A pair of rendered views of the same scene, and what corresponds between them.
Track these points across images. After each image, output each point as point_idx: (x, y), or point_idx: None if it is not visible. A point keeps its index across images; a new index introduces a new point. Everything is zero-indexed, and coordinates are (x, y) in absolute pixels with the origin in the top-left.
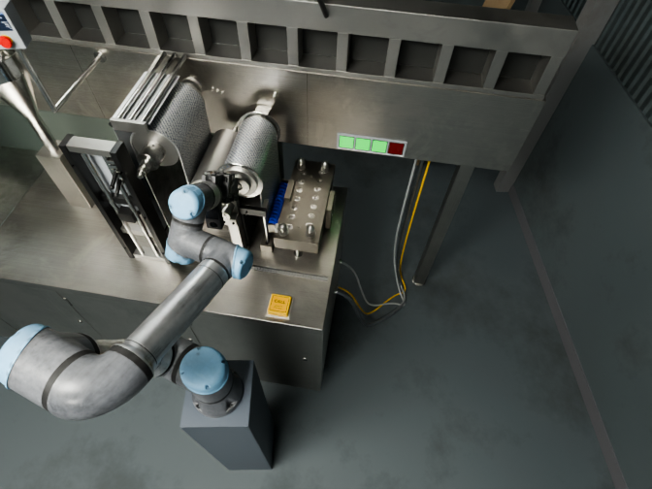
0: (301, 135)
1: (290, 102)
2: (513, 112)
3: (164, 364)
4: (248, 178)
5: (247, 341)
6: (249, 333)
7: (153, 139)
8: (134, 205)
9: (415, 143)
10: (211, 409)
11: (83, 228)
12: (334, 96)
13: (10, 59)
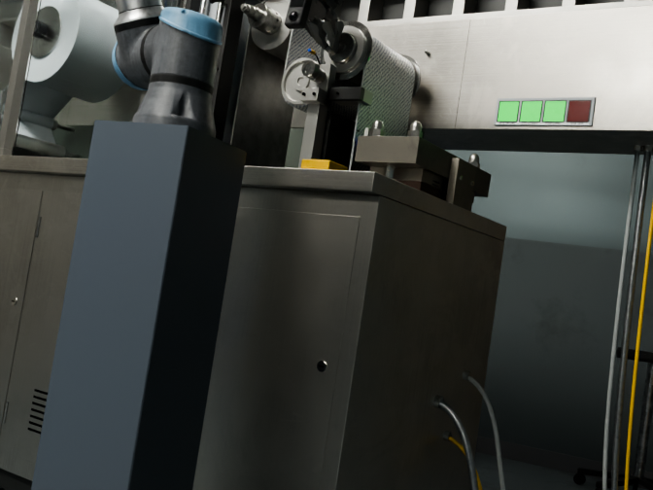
0: (449, 112)
1: (444, 62)
2: None
3: (153, 11)
4: (358, 35)
5: (239, 300)
6: (252, 262)
7: (276, 8)
8: None
9: (608, 98)
10: (154, 97)
11: None
12: (498, 44)
13: None
